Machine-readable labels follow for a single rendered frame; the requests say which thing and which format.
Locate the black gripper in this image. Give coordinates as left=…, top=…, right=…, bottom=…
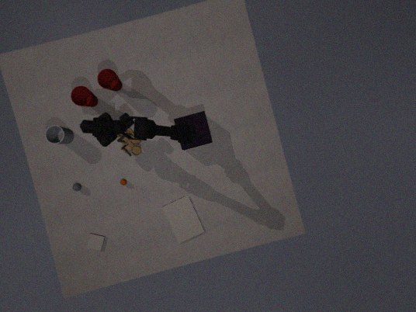
left=96, top=113, right=134, bottom=147

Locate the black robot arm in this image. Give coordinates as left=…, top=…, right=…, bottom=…
left=80, top=113, right=196, bottom=144

